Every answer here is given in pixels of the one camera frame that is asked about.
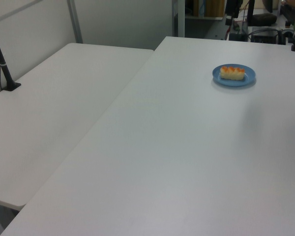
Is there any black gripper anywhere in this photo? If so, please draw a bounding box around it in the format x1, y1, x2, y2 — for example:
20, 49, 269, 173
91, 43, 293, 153
224, 0, 244, 26

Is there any orange glazed bread loaf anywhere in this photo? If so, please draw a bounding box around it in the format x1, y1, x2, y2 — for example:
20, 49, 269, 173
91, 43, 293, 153
220, 65, 246, 81

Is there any small black device box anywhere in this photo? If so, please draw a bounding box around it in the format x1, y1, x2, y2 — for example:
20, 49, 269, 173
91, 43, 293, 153
229, 24, 248, 42

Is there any wooden cabinet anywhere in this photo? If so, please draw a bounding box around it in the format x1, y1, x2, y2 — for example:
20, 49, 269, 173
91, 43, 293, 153
193, 0, 225, 18

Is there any black monitor stand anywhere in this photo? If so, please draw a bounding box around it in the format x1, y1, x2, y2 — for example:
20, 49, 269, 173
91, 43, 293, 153
246, 0, 256, 26

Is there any black padded bag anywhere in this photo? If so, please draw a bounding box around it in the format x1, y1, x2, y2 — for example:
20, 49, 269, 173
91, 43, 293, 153
253, 13, 278, 27

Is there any black electronics box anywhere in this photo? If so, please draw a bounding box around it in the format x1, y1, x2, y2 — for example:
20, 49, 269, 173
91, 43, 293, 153
250, 27, 279, 44

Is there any black keyboard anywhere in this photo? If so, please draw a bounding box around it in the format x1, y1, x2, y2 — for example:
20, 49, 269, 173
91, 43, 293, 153
279, 4, 295, 23

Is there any blue round plate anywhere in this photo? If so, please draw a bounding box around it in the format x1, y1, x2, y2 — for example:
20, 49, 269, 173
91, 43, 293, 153
212, 63, 257, 88

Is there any black camera stand pole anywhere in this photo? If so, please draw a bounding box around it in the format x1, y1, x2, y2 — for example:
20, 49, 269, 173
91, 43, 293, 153
0, 20, 22, 92

